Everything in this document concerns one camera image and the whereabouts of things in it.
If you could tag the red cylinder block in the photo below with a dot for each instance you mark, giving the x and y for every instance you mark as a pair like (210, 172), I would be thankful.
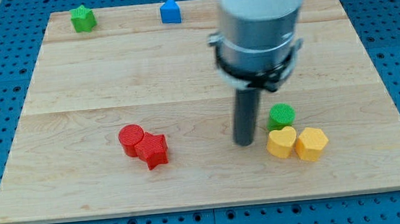
(129, 137)

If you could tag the yellow heart block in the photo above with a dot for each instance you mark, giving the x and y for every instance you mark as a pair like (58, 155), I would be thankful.
(280, 142)

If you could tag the green cylinder block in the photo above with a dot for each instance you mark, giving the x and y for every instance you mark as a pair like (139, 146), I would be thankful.
(280, 116)

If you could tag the red star block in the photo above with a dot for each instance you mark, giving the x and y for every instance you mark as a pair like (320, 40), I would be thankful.
(152, 149)

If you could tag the light wooden board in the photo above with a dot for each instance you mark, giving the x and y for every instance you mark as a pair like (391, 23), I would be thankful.
(66, 162)

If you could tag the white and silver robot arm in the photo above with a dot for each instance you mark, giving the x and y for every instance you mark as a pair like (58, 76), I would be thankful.
(255, 46)

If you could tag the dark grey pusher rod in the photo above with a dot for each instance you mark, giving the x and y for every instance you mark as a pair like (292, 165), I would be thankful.
(246, 104)

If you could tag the green star block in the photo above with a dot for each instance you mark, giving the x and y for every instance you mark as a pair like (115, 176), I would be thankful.
(83, 19)

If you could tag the blue triangle block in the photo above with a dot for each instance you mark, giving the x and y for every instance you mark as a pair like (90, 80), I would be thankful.
(170, 12)

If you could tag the yellow hexagon block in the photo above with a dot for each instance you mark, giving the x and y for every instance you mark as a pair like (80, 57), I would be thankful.
(311, 143)

